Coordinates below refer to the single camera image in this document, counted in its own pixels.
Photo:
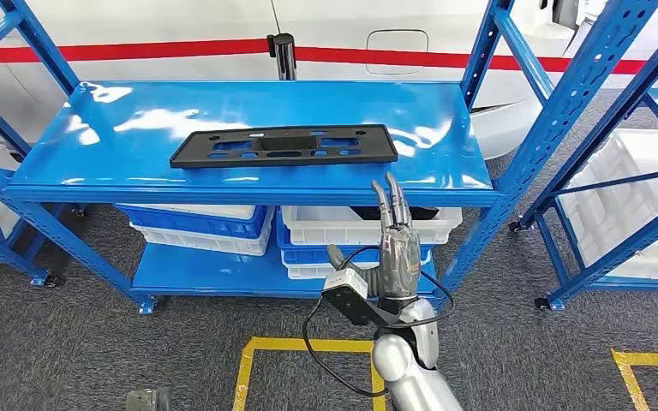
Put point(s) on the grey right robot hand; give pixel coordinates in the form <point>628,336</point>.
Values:
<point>400,261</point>

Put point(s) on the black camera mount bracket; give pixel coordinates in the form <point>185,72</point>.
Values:
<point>357,309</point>

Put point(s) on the red barrier belt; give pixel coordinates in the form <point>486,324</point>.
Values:
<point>363,57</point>
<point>136,50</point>

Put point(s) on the long black plastic part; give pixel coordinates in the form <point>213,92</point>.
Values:
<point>190,153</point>

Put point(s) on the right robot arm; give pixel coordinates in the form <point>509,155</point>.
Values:
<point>414,391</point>

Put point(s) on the white car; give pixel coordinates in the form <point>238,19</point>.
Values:
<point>193,22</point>

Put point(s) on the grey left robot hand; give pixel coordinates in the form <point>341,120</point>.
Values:
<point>147,401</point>

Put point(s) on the blue plastic crate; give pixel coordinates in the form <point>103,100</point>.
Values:
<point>193,227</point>
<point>306,255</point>

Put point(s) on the blue metal shelf rack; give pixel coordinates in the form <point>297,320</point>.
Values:
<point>136,159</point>
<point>618,252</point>
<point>5,252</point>

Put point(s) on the black plastic piece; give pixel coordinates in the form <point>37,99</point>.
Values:
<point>425,213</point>

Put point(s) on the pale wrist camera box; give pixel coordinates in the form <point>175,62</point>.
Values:
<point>343,282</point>

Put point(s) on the black stanchion post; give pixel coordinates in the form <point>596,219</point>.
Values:
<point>283,57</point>

